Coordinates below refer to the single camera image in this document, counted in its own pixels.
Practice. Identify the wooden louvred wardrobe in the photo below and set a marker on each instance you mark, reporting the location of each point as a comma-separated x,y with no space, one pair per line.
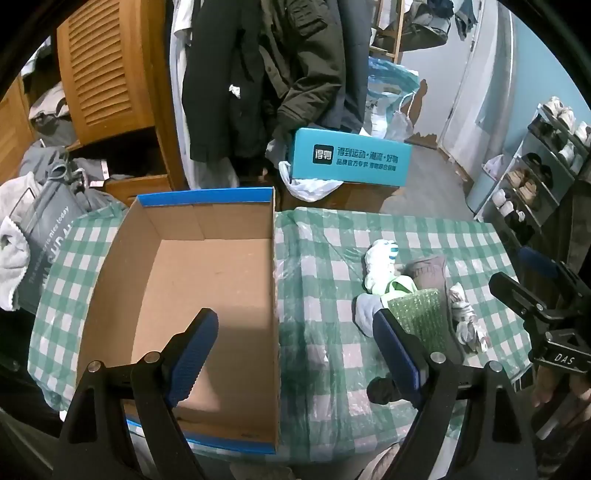
106,69

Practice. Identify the black hanging jacket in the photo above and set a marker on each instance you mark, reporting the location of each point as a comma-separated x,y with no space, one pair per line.
217,92

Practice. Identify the grey shoe rack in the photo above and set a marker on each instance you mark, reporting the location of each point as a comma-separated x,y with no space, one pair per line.
535,184

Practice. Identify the brown-grey sock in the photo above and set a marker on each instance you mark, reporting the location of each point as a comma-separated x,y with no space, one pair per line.
429,274

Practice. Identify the grey hoodie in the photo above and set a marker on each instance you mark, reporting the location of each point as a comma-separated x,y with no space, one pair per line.
41,161

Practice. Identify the white door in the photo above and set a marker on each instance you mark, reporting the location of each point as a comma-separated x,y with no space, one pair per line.
480,92

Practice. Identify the group of assorted shoes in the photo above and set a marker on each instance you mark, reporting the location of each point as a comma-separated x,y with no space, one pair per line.
526,184

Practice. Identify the dark sock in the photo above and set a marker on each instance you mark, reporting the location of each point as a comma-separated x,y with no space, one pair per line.
381,390

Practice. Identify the cardboard box blue rim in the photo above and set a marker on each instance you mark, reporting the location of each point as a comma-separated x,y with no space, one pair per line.
207,277

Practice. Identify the blue plastic bag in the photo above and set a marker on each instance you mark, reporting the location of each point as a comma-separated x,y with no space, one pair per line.
392,83

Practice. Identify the white towel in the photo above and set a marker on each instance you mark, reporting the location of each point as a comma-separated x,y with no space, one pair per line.
14,258

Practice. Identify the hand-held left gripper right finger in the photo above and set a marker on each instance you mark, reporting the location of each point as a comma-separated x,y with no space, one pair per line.
397,355

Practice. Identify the light blue bin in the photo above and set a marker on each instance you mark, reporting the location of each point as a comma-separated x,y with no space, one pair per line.
482,189

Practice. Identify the green checkered tablecloth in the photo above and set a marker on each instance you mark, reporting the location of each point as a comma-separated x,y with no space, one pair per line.
323,286

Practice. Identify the pale blue sock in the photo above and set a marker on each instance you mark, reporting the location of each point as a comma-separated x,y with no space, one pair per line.
364,314

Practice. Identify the wooden rack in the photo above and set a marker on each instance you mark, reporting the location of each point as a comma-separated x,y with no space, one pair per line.
396,27

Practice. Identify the teal printed box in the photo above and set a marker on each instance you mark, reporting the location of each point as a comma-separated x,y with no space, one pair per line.
351,157

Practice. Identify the white plastic bag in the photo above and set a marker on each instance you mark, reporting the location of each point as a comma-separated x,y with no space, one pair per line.
309,187

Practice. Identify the person's right hand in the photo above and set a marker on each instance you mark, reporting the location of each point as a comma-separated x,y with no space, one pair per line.
542,392

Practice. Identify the white patterned sock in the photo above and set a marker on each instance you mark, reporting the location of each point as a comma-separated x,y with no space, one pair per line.
464,318

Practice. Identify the dark navy hanging garment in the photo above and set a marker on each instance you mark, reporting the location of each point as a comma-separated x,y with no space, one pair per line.
351,69

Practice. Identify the grey printed bag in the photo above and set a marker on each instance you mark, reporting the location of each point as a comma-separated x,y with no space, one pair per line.
51,230

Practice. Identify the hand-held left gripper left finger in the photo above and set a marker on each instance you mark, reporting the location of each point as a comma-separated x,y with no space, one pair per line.
194,355

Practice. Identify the olive hanging jacket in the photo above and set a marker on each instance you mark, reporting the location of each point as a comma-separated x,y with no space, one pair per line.
309,60

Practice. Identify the white sock blue stripes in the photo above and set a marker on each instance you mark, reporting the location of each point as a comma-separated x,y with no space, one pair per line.
381,263

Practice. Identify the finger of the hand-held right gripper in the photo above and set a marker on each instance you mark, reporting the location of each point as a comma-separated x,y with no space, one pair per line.
515,290
538,262

